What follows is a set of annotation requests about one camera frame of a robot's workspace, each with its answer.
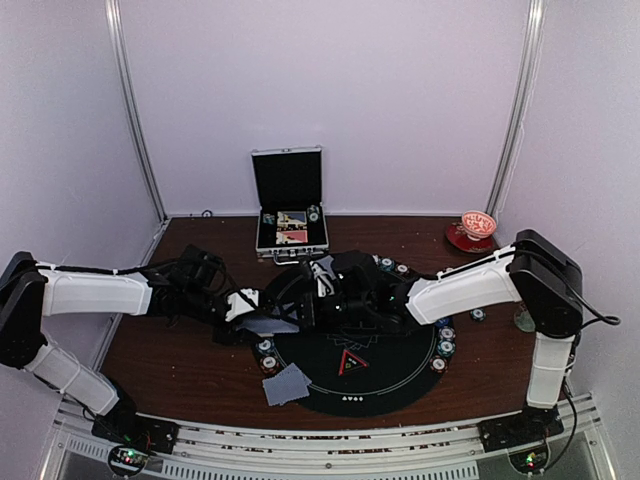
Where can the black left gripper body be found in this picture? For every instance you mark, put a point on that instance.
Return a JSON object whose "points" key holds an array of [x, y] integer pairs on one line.
{"points": [[227, 334]]}

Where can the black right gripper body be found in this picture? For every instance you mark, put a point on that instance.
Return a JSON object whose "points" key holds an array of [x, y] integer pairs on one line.
{"points": [[355, 309]]}

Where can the green chips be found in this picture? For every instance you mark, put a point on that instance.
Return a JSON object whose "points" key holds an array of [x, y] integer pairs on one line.
{"points": [[387, 264], [446, 348], [265, 347]]}

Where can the blue patterned card deck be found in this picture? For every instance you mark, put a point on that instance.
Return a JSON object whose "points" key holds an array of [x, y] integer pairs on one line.
{"points": [[268, 326]]}

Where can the orange chips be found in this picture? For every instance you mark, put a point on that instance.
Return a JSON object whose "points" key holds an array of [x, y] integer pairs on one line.
{"points": [[269, 365], [402, 269], [438, 364]]}

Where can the card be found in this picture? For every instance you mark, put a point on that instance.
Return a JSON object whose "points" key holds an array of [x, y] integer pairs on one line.
{"points": [[280, 392], [325, 262], [294, 374]]}

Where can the red triangle all-in marker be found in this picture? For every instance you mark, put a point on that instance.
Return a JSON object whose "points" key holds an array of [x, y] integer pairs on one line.
{"points": [[351, 363]]}

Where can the blue chips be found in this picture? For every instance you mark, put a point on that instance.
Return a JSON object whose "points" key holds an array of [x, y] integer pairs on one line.
{"points": [[447, 333]]}

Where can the green blue chip stack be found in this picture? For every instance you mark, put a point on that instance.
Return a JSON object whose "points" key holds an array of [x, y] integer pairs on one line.
{"points": [[478, 315]]}

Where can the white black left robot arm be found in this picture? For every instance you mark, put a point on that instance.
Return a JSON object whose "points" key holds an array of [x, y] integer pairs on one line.
{"points": [[196, 285]]}

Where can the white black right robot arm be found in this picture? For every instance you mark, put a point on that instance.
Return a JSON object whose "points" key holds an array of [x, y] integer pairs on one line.
{"points": [[532, 274]]}

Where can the round black poker mat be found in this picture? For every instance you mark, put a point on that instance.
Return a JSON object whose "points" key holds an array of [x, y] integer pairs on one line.
{"points": [[352, 373]]}

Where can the green chip stack in case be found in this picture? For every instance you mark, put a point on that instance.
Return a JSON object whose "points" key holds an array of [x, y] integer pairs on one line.
{"points": [[313, 213]]}

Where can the red card deck box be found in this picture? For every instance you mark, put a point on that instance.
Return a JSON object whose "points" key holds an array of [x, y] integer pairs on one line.
{"points": [[291, 237]]}

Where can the blue card deck box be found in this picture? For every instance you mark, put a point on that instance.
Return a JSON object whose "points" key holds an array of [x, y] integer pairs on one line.
{"points": [[291, 218]]}

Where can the aluminium poker case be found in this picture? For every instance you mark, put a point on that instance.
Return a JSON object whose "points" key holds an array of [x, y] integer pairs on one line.
{"points": [[289, 179]]}

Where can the red saucer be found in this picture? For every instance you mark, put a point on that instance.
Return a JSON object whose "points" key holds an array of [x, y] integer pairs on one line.
{"points": [[457, 237]]}

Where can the red patterned bowl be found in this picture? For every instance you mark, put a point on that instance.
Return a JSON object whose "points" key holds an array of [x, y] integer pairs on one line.
{"points": [[478, 225]]}

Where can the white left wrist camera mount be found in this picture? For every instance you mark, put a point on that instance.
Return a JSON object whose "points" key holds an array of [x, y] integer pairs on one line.
{"points": [[241, 302]]}

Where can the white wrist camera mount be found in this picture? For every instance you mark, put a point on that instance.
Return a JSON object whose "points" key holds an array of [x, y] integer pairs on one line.
{"points": [[241, 302], [324, 278]]}

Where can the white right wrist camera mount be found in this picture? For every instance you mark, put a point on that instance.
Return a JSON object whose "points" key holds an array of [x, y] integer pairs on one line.
{"points": [[324, 278]]}

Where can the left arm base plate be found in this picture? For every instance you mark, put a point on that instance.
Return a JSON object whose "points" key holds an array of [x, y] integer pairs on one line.
{"points": [[147, 434]]}

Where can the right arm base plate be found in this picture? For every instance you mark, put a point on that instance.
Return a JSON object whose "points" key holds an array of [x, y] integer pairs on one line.
{"points": [[519, 429]]}

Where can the right aluminium frame post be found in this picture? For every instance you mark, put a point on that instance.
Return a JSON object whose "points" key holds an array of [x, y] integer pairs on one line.
{"points": [[524, 88]]}

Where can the aluminium frame post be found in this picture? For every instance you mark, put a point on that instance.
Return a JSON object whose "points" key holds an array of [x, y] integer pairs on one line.
{"points": [[524, 88], [116, 32]]}

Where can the left aluminium frame post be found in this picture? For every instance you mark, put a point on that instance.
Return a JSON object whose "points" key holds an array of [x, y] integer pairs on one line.
{"points": [[116, 32]]}

